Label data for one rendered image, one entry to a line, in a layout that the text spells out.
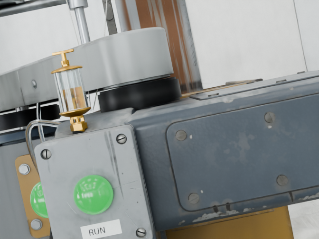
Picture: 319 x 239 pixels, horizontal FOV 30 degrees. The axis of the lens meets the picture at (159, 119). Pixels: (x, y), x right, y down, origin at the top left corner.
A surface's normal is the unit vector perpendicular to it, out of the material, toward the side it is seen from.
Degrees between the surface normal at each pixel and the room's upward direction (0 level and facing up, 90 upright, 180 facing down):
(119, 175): 90
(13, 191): 90
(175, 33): 90
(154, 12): 90
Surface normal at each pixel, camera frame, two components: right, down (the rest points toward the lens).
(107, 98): -0.70, 0.18
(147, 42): 0.44, -0.04
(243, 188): 0.00, 0.05
